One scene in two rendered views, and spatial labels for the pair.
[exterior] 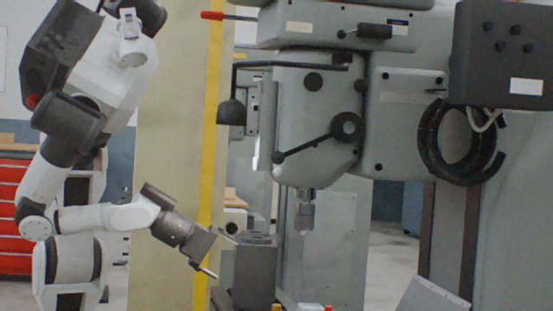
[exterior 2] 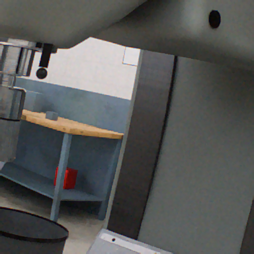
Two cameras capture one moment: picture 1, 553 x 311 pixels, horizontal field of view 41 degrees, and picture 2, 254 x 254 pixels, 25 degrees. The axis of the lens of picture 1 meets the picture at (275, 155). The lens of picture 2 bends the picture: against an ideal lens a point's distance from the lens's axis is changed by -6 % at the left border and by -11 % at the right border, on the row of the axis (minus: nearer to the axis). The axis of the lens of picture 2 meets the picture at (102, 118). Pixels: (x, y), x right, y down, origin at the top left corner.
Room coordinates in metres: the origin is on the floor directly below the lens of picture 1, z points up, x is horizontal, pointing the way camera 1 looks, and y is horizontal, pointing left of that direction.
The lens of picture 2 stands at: (1.29, 0.14, 1.28)
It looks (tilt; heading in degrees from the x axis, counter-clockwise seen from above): 3 degrees down; 325
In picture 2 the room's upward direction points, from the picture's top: 11 degrees clockwise
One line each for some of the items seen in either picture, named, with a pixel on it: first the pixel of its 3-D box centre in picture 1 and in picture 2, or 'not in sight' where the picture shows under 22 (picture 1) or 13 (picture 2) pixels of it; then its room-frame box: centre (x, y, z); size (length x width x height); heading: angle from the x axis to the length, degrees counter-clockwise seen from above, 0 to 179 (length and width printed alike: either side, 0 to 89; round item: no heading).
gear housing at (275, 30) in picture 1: (334, 30); not in sight; (1.77, -0.12, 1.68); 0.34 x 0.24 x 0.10; 103
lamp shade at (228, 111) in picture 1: (232, 111); not in sight; (1.72, 0.11, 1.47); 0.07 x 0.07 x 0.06
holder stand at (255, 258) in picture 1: (253, 267); not in sight; (2.22, 0.04, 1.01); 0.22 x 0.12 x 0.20; 5
